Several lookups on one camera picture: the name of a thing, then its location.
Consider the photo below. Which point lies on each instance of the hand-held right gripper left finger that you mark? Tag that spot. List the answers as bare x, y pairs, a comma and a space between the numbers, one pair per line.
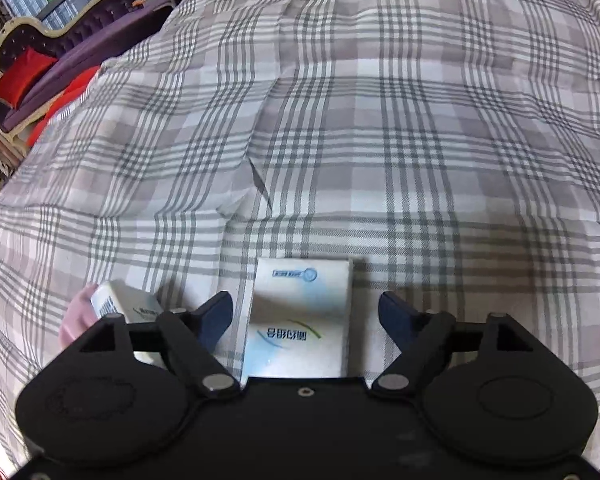
217, 320

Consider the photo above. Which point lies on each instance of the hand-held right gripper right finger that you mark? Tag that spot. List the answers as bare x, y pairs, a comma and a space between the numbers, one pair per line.
392, 317

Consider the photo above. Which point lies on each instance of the white blue printed packet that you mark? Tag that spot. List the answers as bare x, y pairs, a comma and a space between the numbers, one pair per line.
295, 320

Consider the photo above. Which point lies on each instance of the small white box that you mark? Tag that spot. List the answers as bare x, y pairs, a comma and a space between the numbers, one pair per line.
120, 300

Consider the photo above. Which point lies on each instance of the pink cloth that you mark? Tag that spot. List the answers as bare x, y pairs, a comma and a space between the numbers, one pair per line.
77, 320

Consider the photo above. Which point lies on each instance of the grey plaid blanket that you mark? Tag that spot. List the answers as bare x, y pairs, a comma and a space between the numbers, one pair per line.
380, 135

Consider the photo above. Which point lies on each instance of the red cloth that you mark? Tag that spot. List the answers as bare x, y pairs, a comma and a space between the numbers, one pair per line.
65, 102

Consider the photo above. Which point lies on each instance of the purple sofa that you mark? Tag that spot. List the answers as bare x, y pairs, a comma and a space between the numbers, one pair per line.
80, 45

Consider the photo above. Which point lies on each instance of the red cushion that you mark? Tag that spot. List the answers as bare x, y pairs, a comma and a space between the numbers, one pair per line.
22, 77

